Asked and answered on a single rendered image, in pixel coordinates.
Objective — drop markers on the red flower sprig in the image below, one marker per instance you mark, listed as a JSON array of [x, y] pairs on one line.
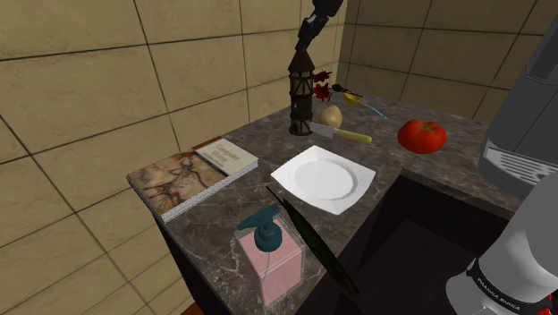
[[322, 90]]

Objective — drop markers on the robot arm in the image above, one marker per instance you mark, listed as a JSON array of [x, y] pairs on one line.
[[519, 131]]

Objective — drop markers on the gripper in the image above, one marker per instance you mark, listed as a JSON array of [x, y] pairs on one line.
[[317, 22]]

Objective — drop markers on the pink soap dispenser, teal pump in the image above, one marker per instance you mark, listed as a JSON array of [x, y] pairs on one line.
[[274, 261]]

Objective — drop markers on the potato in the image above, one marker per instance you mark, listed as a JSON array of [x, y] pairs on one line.
[[331, 116]]

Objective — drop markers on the dark wooden tower figure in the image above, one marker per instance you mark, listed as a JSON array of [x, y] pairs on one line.
[[301, 96]]

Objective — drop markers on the book with cave painting cover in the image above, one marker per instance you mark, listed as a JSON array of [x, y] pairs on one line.
[[183, 179]]

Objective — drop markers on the long dark green leaf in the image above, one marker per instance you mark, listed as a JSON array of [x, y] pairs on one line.
[[314, 244]]

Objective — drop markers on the white square plate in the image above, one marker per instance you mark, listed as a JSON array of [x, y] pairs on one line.
[[324, 179]]

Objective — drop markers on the red tomato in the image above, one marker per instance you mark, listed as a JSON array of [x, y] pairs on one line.
[[421, 137]]

